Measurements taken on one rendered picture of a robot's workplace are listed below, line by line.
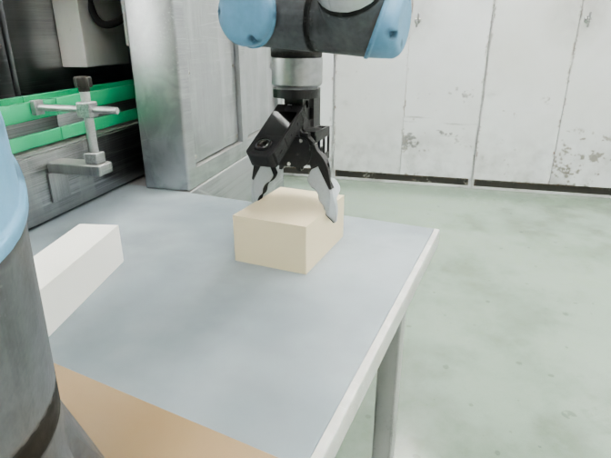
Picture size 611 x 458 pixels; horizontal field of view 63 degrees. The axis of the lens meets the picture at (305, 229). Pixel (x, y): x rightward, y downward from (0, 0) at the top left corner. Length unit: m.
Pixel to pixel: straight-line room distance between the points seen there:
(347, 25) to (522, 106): 3.24
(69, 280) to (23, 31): 0.75
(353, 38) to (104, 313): 0.45
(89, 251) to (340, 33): 0.43
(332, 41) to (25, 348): 0.49
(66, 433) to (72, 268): 0.44
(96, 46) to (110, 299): 0.81
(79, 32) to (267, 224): 0.79
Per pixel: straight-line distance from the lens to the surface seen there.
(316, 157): 0.75
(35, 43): 1.34
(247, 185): 1.47
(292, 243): 0.72
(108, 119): 1.20
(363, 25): 0.59
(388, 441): 1.12
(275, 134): 0.72
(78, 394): 0.39
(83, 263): 0.72
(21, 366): 0.21
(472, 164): 3.85
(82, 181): 1.10
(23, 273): 0.20
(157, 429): 0.36
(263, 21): 0.62
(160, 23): 1.10
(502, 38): 3.73
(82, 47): 1.36
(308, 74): 0.74
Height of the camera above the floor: 1.08
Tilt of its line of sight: 22 degrees down
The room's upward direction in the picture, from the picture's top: straight up
